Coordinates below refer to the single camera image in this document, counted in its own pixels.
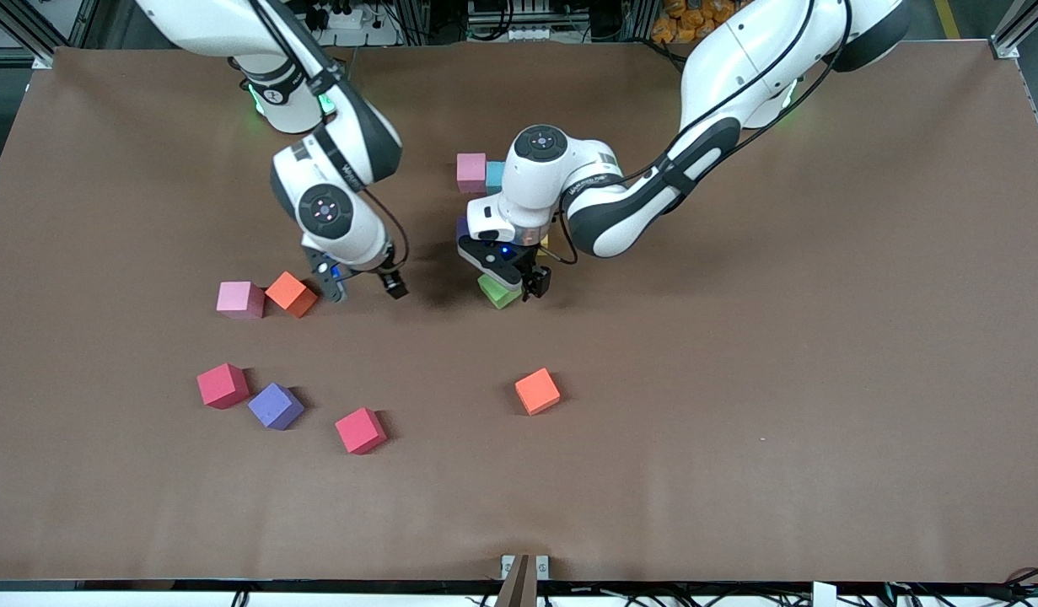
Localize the brown table mat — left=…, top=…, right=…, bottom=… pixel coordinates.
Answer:
left=0, top=42, right=1038, bottom=584

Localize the orange foam cube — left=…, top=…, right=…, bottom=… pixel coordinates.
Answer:
left=265, top=271, right=320, bottom=320
left=514, top=368, right=562, bottom=416

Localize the grey camera stand pole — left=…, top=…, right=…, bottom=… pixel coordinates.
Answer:
left=494, top=554, right=532, bottom=607

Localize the silver metal bracket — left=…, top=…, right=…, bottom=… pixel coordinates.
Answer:
left=501, top=554, right=551, bottom=582

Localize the green foam cube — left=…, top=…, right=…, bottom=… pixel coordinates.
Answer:
left=478, top=274, right=526, bottom=310

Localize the aluminium frame post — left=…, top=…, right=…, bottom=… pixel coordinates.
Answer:
left=0, top=0, right=106, bottom=70
left=989, top=0, right=1038, bottom=60

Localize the orange snack bags pile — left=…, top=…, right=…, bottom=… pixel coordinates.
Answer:
left=653, top=0, right=743, bottom=45

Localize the red foam cube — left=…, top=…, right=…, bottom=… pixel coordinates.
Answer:
left=196, top=363, right=251, bottom=411
left=333, top=406, right=389, bottom=456

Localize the pink foam cube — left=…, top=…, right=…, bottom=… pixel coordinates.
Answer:
left=456, top=152, right=488, bottom=195
left=216, top=281, right=266, bottom=320

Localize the white power strip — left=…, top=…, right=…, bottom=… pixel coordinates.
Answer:
left=304, top=0, right=401, bottom=49

